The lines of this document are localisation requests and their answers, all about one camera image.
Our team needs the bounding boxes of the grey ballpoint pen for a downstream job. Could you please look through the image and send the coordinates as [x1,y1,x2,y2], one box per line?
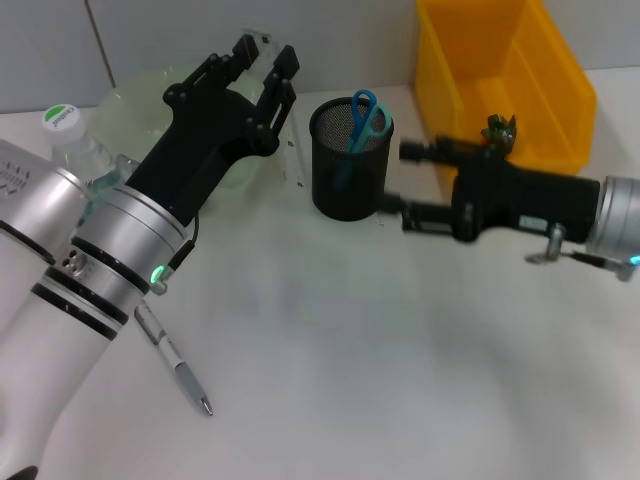
[133,299,215,418]

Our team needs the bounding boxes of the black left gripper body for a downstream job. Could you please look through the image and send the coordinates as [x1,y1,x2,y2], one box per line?
[124,82,281,229]

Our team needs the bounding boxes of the pale green glass fruit plate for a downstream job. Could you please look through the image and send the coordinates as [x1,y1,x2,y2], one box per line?
[94,63,289,212]

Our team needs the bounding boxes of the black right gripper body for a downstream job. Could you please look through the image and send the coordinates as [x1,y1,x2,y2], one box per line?
[451,148,602,246]

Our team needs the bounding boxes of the transparent plastic ruler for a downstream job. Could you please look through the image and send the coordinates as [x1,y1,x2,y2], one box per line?
[241,29,308,190]

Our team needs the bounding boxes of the green plastic wrapper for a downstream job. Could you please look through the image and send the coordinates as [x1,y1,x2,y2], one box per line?
[479,113,521,144]

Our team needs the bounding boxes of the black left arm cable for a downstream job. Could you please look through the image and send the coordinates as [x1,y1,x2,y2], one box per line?
[167,212,201,275]

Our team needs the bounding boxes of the grey right arm cable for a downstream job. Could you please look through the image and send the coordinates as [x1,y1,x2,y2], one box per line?
[524,223,637,274]

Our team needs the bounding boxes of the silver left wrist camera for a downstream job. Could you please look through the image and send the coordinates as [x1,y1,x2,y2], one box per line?
[0,137,89,265]

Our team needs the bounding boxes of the black mesh pen cup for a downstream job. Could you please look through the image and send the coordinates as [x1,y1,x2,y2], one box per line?
[309,97,396,222]

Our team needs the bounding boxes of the blue scissors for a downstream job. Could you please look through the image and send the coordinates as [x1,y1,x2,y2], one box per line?
[333,88,393,191]

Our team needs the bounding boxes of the yellow plastic bin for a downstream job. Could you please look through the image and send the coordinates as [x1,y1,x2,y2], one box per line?
[413,0,599,176]

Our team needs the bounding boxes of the clear water bottle green label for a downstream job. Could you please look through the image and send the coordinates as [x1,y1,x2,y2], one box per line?
[40,103,132,211]

